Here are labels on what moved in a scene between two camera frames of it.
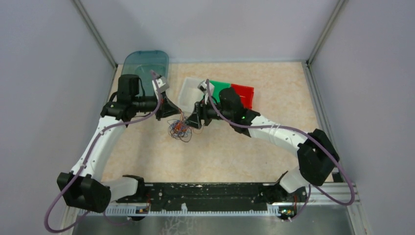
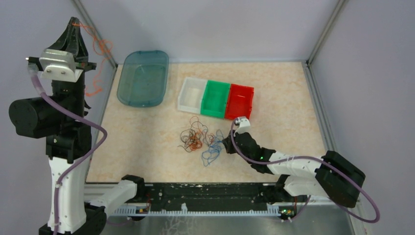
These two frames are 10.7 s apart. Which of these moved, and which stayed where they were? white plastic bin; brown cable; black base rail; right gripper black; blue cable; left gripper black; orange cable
Moved: brown cable; left gripper black; orange cable; right gripper black; blue cable
Stayed: black base rail; white plastic bin
